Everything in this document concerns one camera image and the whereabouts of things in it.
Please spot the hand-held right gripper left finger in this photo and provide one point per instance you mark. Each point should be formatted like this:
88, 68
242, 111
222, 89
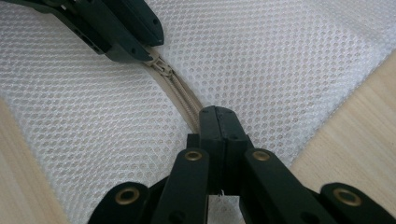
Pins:
211, 133

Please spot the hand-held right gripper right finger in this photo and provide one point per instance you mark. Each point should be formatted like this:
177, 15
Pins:
232, 133

